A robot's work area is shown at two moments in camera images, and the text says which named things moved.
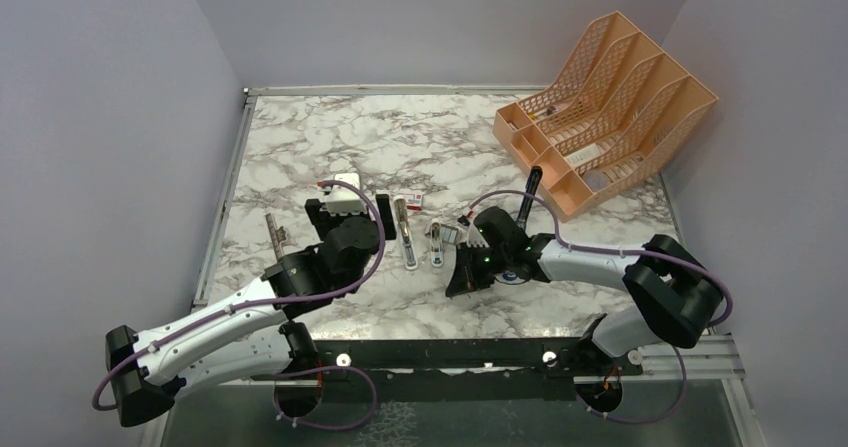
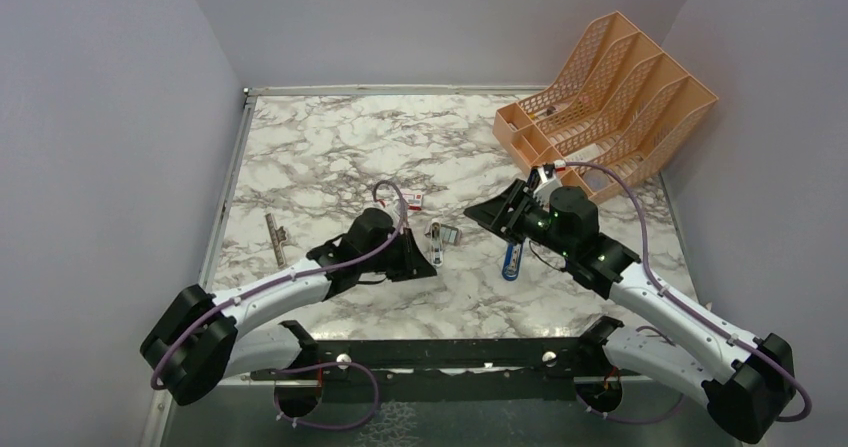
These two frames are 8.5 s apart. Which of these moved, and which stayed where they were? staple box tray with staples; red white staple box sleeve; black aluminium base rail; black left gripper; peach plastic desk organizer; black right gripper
Moved: black left gripper; black right gripper
Stayed: staple box tray with staples; peach plastic desk organizer; red white staple box sleeve; black aluminium base rail
